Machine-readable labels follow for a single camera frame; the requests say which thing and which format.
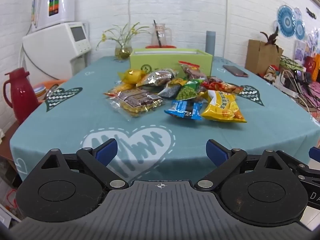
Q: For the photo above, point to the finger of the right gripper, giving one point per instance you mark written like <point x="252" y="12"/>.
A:
<point x="314" y="153"/>

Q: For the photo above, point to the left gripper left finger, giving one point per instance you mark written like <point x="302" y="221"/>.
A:
<point x="63" y="187"/>

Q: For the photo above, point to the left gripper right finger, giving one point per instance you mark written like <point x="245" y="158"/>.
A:
<point x="255" y="189"/>

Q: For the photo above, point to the yellow chips bag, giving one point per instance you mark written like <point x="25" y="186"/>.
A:
<point x="222" y="107"/>

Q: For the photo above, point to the yellow biscuit roll packet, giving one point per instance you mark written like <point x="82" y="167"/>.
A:
<point x="119" y="88"/>

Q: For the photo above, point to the brown label clear snack pack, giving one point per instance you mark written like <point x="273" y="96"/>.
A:
<point x="134" y="102"/>

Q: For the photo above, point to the blue snack packet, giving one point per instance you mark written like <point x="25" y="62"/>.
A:
<point x="185" y="109"/>

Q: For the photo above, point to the green peas snack packet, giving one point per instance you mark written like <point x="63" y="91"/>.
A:
<point x="190" y="90"/>

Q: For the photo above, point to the gold snack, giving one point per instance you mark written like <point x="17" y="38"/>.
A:
<point x="131" y="76"/>

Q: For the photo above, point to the silver orange snack bag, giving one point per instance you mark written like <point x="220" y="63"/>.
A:
<point x="158" y="77"/>

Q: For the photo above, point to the teal heart-print tablecloth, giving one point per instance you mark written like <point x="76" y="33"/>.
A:
<point x="154" y="145"/>

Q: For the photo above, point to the red thermos jug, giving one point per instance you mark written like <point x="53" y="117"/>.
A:
<point x="19" y="94"/>

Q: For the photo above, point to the brown cardboard box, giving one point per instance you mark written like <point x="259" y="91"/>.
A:
<point x="260" y="56"/>

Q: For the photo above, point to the smartphone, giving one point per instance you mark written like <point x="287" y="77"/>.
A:
<point x="235" y="71"/>

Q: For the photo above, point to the red snack packet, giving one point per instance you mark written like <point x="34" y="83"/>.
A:
<point x="223" y="87"/>

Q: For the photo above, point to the white water dispenser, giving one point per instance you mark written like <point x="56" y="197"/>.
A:
<point x="57" y="52"/>

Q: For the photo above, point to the dark red snack bag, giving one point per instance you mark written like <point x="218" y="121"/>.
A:
<point x="192" y="71"/>

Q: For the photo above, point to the grey cylinder bottle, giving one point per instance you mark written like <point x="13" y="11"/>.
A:
<point x="210" y="42"/>

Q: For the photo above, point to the glass vase with flowers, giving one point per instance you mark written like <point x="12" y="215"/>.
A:
<point x="122" y="37"/>

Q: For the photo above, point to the green cardboard box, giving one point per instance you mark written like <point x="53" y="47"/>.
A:
<point x="150" y="60"/>

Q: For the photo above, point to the red plastic basket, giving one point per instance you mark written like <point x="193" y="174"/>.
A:
<point x="162" y="46"/>

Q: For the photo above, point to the black stirring stick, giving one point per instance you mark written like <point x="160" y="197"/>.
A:
<point x="157" y="34"/>

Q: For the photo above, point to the white water purifier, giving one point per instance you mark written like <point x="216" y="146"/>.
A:
<point x="46" y="13"/>

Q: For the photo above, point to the glass pitcher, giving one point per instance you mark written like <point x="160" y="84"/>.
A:
<point x="164" y="32"/>

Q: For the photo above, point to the blue wall decoration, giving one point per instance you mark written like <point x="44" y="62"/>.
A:
<point x="289" y="22"/>

